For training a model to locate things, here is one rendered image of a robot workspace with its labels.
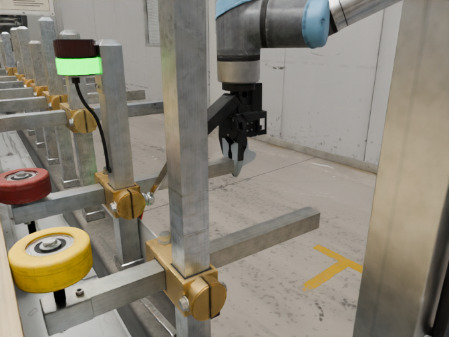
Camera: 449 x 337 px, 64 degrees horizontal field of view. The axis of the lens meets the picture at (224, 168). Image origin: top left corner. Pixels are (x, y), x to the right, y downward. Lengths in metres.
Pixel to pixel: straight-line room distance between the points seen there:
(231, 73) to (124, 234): 0.37
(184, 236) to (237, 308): 1.30
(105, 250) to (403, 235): 0.68
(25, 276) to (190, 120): 0.22
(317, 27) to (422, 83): 0.54
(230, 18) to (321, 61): 2.91
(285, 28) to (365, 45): 2.68
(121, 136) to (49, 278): 0.29
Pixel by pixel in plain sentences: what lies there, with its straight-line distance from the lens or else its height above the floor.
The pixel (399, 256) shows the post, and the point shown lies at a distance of 0.21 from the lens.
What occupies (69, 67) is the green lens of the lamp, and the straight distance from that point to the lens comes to 0.58.
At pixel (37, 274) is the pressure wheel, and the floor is 0.90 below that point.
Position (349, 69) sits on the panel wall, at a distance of 3.46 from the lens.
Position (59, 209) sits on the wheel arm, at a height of 0.84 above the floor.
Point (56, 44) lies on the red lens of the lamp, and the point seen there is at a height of 1.11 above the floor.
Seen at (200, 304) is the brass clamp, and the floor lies 0.82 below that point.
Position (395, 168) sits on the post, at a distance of 0.20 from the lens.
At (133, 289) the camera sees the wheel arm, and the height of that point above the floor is 0.82.
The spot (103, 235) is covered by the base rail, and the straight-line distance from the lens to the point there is 0.87.
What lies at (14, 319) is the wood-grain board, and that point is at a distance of 0.36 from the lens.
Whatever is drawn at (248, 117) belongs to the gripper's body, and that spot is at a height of 0.96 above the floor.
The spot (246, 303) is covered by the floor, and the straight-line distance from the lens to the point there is 1.73.
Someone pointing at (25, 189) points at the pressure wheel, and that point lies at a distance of 0.63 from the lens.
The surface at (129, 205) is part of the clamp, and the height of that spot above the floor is 0.85.
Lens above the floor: 1.11
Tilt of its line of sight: 20 degrees down
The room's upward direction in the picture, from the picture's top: straight up
